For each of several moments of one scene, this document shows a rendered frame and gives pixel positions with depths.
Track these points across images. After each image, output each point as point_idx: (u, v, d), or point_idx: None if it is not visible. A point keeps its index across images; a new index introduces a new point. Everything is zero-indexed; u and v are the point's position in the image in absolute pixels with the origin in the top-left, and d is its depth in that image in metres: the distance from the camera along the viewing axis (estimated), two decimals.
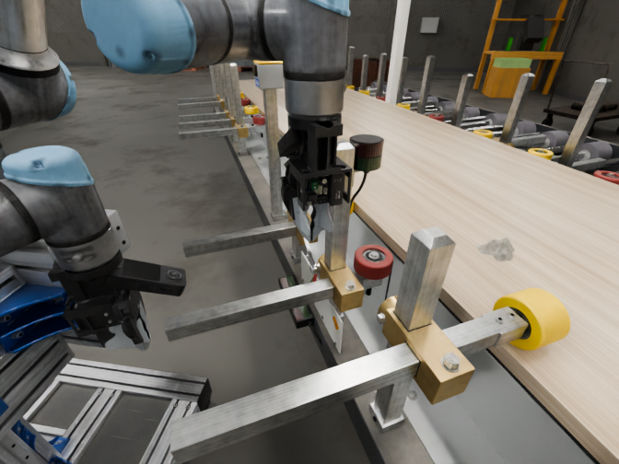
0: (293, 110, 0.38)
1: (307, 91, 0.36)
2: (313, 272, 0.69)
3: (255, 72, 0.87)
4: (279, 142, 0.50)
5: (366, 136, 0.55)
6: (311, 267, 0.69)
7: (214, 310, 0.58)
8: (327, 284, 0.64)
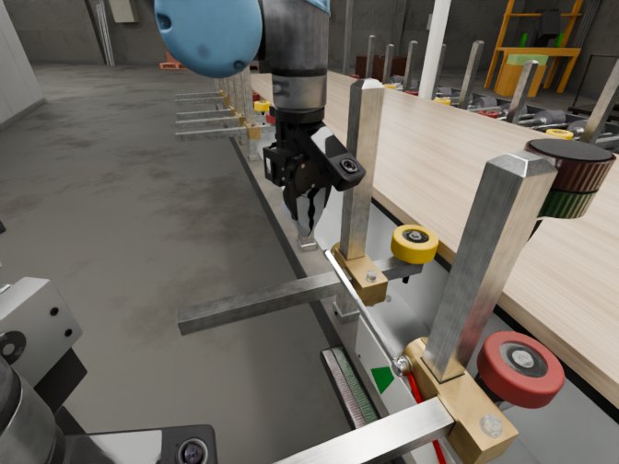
0: None
1: None
2: (398, 363, 0.40)
3: None
4: (355, 160, 0.43)
5: (561, 144, 0.26)
6: (392, 361, 0.41)
7: None
8: (439, 412, 0.35)
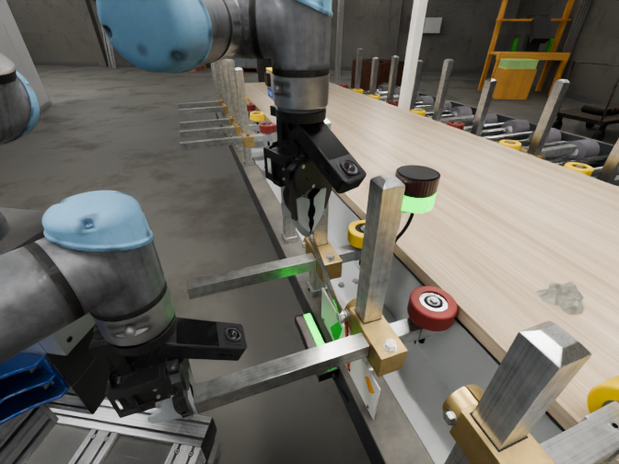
0: None
1: (298, 77, 0.45)
2: (341, 318, 0.58)
3: (268, 81, 0.76)
4: (356, 162, 0.43)
5: (416, 168, 0.44)
6: (338, 314, 0.59)
7: (251, 373, 0.48)
8: None
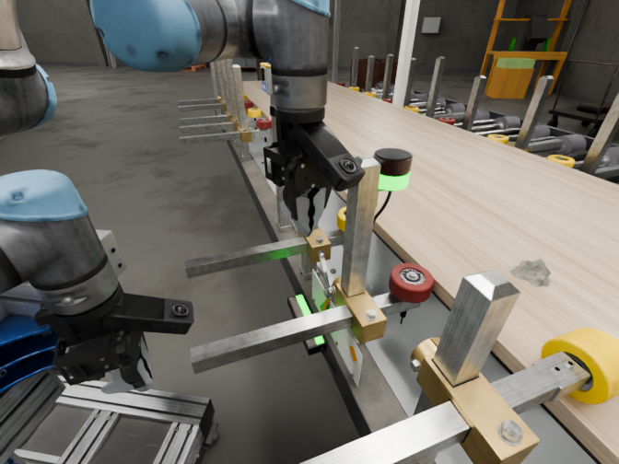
0: None
1: None
2: (328, 296, 0.63)
3: (262, 75, 0.81)
4: (355, 161, 0.43)
5: (391, 151, 0.49)
6: (326, 291, 0.63)
7: (243, 339, 0.53)
8: None
